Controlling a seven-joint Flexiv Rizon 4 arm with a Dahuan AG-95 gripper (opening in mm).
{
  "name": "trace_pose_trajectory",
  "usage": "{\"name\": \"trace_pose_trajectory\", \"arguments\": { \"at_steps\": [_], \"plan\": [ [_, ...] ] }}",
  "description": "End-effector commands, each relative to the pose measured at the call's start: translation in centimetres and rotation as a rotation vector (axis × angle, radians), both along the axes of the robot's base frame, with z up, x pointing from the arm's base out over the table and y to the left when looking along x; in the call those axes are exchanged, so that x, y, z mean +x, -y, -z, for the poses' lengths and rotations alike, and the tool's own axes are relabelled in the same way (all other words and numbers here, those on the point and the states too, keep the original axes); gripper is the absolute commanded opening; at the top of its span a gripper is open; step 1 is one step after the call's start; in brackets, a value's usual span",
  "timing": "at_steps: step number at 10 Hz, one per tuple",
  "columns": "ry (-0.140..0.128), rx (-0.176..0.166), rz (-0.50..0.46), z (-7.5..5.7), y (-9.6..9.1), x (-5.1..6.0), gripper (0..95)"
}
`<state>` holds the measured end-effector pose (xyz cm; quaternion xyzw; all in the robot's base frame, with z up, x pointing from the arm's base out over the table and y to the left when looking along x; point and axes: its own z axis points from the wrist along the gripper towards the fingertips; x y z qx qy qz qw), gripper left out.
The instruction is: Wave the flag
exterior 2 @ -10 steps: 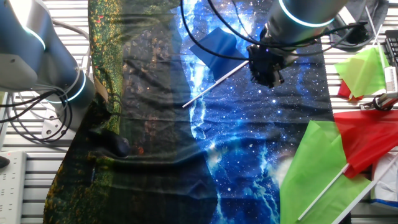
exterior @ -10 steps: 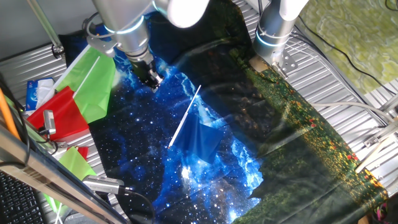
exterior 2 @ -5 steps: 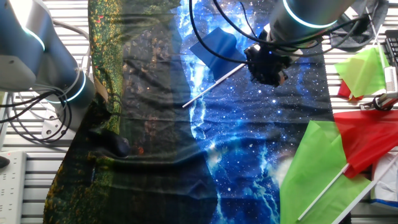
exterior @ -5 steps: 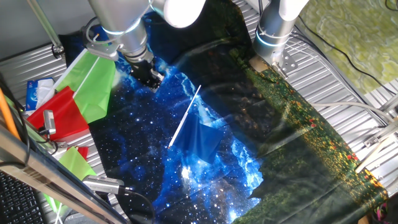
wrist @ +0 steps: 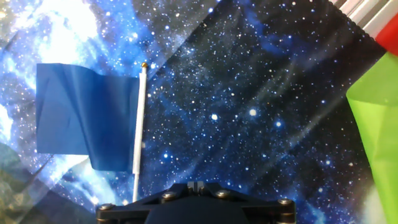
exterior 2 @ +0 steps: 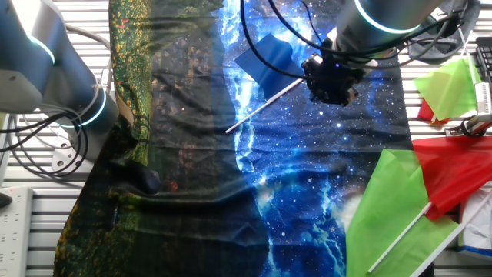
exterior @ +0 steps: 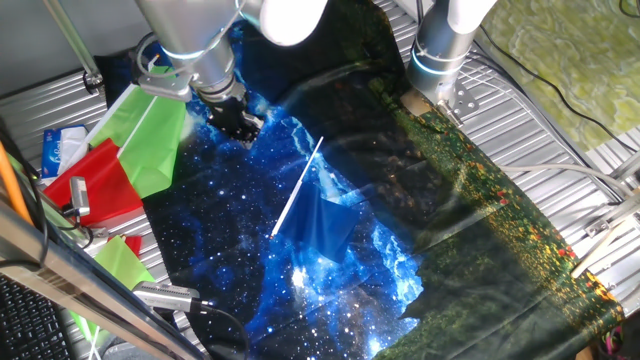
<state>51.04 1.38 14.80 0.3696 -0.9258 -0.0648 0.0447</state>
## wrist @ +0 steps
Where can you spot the blue flag white pole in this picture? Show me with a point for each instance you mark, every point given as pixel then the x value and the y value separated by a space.
pixel 93 115

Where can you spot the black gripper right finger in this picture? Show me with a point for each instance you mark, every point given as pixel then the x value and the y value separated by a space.
pixel 264 208

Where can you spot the galaxy forest print tablecloth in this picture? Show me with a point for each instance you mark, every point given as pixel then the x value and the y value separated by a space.
pixel 236 118

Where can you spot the large green flag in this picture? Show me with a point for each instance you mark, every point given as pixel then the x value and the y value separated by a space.
pixel 379 124

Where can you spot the large red flag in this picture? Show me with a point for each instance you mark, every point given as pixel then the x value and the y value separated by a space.
pixel 390 39

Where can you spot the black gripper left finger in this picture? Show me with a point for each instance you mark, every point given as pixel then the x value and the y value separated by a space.
pixel 130 207

